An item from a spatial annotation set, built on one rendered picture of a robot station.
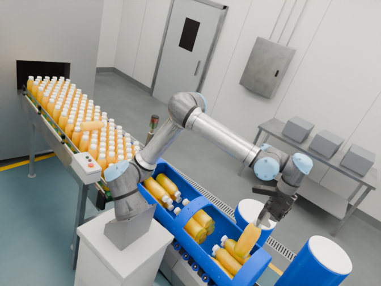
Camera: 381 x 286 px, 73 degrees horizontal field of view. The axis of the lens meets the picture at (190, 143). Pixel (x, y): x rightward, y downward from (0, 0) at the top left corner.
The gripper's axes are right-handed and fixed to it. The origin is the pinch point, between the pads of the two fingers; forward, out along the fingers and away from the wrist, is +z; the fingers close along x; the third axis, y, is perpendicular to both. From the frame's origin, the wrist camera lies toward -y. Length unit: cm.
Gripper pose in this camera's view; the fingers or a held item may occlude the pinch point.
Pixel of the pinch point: (259, 221)
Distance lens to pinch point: 120.3
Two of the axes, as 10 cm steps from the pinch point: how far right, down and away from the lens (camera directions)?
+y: 6.7, 5.3, -5.2
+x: 6.8, -1.7, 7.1
